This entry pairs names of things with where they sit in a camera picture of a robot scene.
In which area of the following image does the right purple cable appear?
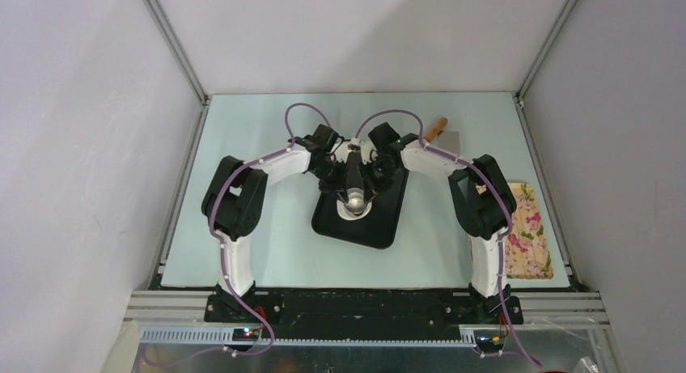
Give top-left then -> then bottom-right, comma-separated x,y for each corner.
354,109 -> 542,367

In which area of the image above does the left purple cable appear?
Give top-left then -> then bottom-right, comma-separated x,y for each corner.
209,103 -> 333,358

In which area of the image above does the wooden dough roller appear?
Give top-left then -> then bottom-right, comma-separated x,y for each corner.
423,117 -> 449,142

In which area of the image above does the white dough ball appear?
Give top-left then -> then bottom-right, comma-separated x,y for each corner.
336,198 -> 372,221

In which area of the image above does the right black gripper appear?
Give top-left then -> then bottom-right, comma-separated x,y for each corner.
357,158 -> 399,205

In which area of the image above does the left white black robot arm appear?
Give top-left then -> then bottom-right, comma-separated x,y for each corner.
201,125 -> 352,322

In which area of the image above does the purple cable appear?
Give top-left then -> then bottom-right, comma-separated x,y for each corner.
209,103 -> 333,358
354,109 -> 542,367

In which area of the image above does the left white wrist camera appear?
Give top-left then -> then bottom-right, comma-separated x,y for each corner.
330,140 -> 357,163

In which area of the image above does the small round metal cup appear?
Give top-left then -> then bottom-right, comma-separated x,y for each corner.
344,189 -> 367,215

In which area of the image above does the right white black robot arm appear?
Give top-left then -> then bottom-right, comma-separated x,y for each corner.
347,122 -> 517,323

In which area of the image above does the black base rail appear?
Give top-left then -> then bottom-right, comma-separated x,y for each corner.
204,287 -> 523,341

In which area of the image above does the floral cloth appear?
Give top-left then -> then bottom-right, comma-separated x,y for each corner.
470,181 -> 555,282

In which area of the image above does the aluminium frame with cable duct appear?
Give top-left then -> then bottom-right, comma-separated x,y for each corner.
125,288 -> 625,372

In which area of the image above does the black baking tray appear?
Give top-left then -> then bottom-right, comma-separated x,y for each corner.
311,170 -> 409,249

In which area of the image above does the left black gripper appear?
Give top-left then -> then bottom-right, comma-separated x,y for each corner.
311,159 -> 349,204

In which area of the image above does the metal spatula with red handle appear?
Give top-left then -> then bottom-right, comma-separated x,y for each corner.
436,130 -> 460,155

